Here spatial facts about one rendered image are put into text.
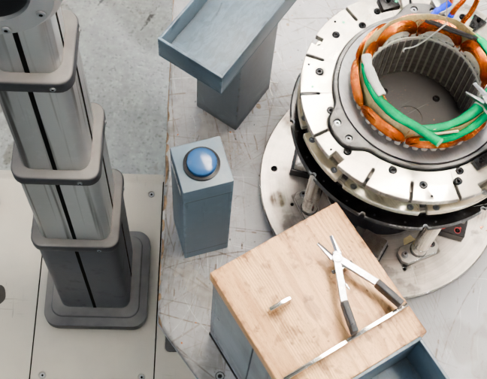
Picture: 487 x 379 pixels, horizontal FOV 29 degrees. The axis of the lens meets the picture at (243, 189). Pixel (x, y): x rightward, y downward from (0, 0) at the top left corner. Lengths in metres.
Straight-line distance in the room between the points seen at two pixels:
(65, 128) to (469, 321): 0.68
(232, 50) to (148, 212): 0.78
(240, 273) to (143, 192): 0.94
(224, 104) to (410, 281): 0.41
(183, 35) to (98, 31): 1.25
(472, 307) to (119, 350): 0.79
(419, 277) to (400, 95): 0.30
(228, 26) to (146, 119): 1.11
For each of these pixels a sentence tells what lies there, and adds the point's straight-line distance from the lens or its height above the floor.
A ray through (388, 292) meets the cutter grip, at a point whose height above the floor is 1.09.
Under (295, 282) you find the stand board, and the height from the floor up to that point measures 1.06.
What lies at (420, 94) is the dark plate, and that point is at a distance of 1.36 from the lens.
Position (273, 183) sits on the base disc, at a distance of 1.51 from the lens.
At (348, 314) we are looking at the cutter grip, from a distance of 1.14.
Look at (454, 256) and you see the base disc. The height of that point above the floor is 0.80.
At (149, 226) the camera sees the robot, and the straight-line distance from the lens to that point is 2.06.
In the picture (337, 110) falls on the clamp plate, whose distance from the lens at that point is 1.23.
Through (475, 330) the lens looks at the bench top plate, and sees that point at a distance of 1.51.
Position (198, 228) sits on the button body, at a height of 0.90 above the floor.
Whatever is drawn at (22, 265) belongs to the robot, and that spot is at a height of 0.26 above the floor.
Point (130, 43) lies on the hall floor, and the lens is 2.59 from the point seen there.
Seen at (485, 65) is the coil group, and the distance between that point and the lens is 1.27.
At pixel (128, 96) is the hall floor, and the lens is 2.50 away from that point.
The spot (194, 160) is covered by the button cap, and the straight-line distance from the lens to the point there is 1.25.
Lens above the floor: 2.17
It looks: 66 degrees down
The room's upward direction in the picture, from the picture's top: 7 degrees clockwise
